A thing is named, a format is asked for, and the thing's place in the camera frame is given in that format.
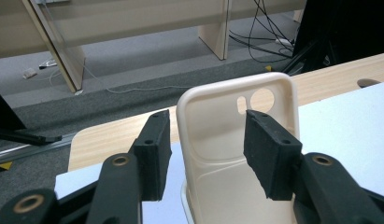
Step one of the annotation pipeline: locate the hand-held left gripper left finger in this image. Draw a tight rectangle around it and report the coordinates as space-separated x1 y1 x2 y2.
130 108 173 202

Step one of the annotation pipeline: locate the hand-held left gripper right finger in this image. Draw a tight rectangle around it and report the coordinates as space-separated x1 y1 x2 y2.
243 108 304 201

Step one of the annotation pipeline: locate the beige phone case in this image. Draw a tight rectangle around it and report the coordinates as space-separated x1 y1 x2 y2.
176 71 302 224

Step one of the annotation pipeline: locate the white table sheet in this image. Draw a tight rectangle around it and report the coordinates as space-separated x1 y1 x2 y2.
53 79 384 224

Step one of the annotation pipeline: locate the black metal stand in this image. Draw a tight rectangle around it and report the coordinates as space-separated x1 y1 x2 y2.
0 86 64 147
281 35 338 77

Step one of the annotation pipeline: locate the white power strip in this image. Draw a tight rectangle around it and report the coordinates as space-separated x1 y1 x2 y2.
274 37 296 47

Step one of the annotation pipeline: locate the beige office desk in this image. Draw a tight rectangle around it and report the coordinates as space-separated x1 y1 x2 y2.
0 0 307 93

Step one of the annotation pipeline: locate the small white plug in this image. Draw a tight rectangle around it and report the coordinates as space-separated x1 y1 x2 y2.
38 60 59 70

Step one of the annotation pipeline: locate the white power adapter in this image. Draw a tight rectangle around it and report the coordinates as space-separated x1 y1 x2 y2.
22 67 38 80

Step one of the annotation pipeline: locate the black curtain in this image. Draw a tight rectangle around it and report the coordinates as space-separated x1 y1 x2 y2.
292 0 384 64

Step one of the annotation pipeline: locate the white floor cable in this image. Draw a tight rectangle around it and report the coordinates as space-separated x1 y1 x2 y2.
81 60 195 95

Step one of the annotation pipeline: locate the tangle of black cables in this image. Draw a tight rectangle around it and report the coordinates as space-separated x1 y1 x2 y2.
227 0 297 64

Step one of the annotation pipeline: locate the aluminium floor rail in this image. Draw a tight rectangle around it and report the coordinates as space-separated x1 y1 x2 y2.
0 134 74 163

